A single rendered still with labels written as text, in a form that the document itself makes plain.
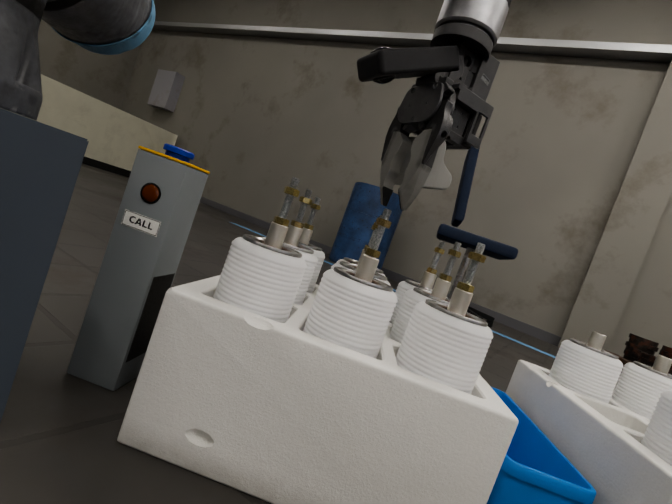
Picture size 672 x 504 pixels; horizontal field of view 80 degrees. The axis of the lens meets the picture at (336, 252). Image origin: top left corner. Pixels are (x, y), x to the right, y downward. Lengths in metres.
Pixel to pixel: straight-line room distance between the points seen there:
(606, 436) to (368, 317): 0.34
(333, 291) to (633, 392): 0.59
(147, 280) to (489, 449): 0.44
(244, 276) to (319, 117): 4.53
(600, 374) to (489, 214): 3.16
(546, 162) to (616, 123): 0.57
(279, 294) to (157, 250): 0.18
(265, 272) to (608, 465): 0.47
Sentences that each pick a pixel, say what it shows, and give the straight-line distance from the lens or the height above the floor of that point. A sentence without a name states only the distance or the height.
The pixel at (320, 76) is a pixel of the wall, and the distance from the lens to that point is 5.20.
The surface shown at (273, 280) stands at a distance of 0.46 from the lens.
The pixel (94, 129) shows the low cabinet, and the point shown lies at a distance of 5.81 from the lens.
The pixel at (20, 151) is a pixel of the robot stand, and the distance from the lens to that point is 0.42.
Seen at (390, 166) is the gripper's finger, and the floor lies 0.39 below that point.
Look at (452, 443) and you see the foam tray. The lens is 0.47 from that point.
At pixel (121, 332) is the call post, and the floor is 0.08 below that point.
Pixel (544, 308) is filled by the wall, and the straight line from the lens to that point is 3.75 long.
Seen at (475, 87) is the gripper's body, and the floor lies 0.51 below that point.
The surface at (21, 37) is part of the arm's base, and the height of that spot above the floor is 0.36.
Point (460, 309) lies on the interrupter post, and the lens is 0.49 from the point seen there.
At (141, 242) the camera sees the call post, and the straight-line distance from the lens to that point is 0.57.
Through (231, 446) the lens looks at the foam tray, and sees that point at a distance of 0.48.
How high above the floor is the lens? 0.30
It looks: 3 degrees down
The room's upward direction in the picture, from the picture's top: 20 degrees clockwise
